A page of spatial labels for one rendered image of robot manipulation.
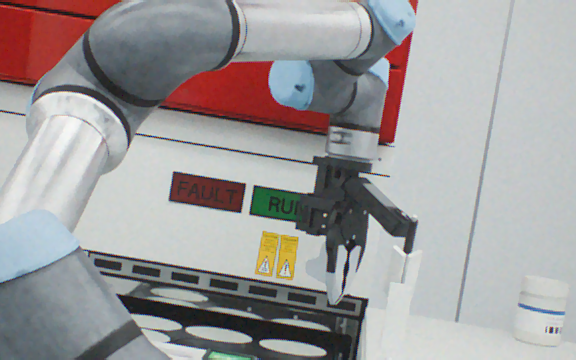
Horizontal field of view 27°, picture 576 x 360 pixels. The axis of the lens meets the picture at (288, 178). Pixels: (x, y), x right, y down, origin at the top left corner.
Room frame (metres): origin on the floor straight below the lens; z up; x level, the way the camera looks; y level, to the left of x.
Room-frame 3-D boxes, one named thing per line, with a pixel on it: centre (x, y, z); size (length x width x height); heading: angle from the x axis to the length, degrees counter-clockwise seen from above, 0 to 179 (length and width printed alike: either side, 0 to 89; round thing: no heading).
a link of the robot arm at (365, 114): (1.77, -0.08, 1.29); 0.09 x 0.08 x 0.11; 134
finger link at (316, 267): (1.76, -0.07, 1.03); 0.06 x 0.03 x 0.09; 56
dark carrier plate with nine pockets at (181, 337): (1.70, 0.07, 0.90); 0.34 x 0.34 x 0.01; 87
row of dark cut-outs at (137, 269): (1.92, 0.07, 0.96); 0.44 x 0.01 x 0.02; 87
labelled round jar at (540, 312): (1.83, -0.41, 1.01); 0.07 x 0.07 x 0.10
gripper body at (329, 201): (1.78, -0.08, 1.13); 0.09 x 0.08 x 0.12; 56
